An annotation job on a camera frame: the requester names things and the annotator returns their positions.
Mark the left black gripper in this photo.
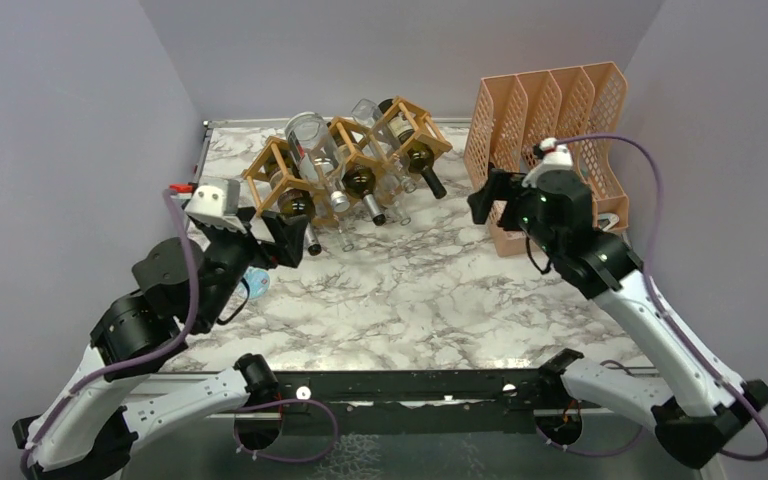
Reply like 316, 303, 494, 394
195, 206, 310, 330

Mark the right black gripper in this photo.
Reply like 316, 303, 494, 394
468, 167, 562, 260

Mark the green wine bottle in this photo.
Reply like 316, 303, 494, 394
277, 188, 322, 256
376, 96, 452, 199
342, 164, 386, 226

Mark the square clear glass bottle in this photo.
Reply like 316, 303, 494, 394
332, 214, 355, 252

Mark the wooden lattice wine rack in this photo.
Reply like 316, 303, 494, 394
241, 96, 454, 230

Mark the clear bottle silver cap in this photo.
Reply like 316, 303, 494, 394
285, 112, 351, 213

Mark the frosted clear bottle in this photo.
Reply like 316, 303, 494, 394
352, 98, 417, 194

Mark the slim clear glass bottle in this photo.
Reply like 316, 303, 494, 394
388, 194, 412, 226

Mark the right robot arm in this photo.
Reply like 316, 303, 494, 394
468, 169, 768, 469

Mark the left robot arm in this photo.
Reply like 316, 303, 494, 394
13, 207, 308, 479

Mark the blue white small object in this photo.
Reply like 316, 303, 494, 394
236, 267, 270, 300

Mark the peach plastic file organizer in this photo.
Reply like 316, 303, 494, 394
464, 62, 630, 235

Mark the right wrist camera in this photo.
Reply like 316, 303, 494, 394
522, 137, 575, 188

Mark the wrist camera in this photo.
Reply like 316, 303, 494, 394
522, 137, 575, 188
169, 177, 243, 231

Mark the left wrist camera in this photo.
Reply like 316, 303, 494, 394
169, 177, 243, 231

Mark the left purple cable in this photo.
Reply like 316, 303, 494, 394
19, 188, 203, 475

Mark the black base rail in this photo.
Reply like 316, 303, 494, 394
233, 349, 583, 450

